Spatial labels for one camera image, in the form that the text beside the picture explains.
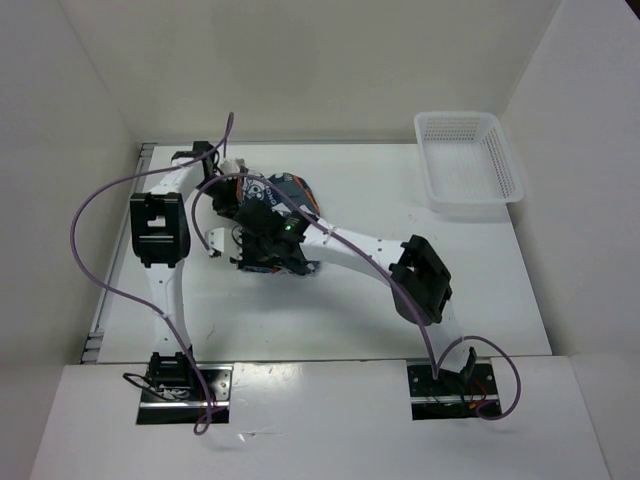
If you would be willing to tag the colourful patterned shorts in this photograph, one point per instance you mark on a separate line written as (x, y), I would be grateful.
(286, 194)

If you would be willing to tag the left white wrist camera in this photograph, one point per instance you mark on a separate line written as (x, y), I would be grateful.
(232, 166)

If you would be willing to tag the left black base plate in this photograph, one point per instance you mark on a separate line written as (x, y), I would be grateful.
(176, 405)

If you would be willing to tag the white perforated plastic basket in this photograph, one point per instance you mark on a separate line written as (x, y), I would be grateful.
(467, 159)

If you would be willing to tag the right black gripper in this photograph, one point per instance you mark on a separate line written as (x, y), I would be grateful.
(246, 261)

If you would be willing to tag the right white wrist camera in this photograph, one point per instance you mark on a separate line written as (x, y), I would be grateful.
(221, 242)

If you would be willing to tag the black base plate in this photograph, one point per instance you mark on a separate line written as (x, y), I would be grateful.
(176, 405)
(449, 397)

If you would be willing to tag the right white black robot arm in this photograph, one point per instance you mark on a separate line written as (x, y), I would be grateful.
(301, 242)

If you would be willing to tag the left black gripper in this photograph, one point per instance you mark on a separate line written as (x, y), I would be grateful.
(231, 202)

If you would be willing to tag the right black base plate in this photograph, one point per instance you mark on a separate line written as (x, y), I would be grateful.
(449, 397)

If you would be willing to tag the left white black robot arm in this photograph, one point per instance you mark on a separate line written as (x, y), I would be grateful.
(161, 240)

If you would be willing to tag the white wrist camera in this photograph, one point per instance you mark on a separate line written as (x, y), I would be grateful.
(221, 242)
(232, 166)

